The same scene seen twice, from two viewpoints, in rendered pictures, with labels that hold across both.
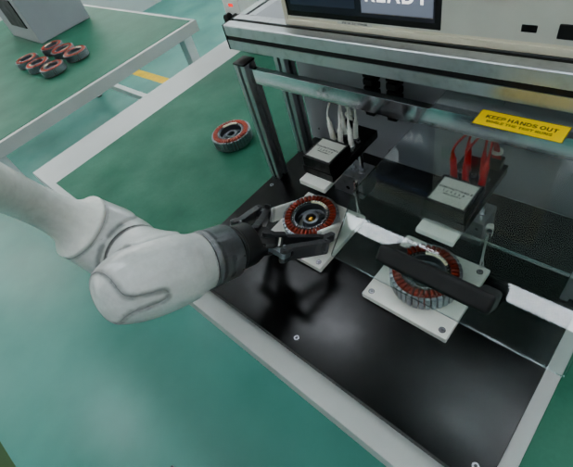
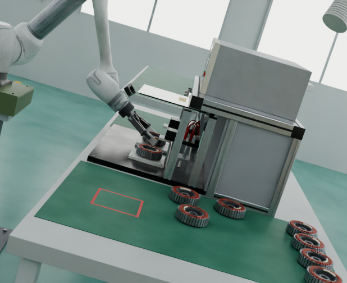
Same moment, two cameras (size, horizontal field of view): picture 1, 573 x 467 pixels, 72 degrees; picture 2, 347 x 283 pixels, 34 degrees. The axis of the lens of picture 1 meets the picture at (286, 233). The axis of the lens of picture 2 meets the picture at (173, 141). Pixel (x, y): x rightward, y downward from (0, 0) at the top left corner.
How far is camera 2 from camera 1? 2.16 m
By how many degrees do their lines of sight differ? 44
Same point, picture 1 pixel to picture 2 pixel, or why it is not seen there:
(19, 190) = (105, 46)
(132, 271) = (100, 72)
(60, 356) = (39, 186)
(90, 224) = (108, 70)
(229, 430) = not seen: hidden behind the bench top
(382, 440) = (87, 151)
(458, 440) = (98, 155)
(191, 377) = not seen: hidden behind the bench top
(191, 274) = (107, 87)
